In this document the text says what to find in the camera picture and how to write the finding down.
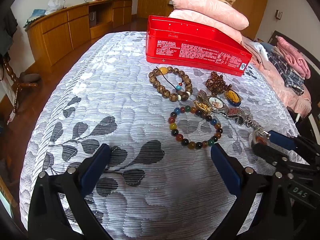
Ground amber bead necklace with pendant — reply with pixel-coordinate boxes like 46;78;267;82
205;71;242;107

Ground multicolour bead bracelet gold charm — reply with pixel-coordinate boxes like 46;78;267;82
169;100;223;150

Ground silver chain bracelet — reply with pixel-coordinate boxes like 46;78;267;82
244;114;272;145

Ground red tin box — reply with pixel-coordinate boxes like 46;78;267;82
145;15;252;76

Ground blue cloth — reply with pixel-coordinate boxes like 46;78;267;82
24;9;47;28

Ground dark wooden headboard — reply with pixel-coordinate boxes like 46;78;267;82
267;30;320;120

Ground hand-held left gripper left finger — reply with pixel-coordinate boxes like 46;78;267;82
27;144;112;240

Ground plaid cloth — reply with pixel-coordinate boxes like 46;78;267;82
267;47;305;95

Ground wooden wardrobe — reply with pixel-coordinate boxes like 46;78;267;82
235;0;271;42

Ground brown wooden bead bracelet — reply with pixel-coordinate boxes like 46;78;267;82
149;66;193;102

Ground wooden sideboard cabinet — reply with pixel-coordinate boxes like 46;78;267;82
25;0;133;67

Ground grey leaf quilted bedspread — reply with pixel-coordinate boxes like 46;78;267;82
19;31;300;240

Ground grey slippers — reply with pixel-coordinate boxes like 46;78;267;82
20;72;42;83

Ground wooden coat stand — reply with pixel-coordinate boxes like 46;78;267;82
0;54;38;113

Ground blue cushion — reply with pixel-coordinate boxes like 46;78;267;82
260;42;275;53

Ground silver wristwatch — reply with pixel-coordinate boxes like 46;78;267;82
196;90;247;125

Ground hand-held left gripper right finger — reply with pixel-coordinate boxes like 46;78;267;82
210;143;294;240

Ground white cloth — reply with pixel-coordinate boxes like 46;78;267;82
246;41;269;63

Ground dark hanging clothes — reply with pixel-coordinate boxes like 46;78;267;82
0;7;18;55

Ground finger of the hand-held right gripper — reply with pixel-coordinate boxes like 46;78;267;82
268;130;320;164
251;142;320;174

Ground pink folded quilt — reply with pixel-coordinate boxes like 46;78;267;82
168;9;243;44
170;0;250;30

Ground pink folded blanket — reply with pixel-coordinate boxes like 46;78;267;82
276;36;310;78

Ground white plastic bag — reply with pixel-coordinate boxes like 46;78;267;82
44;0;66;15

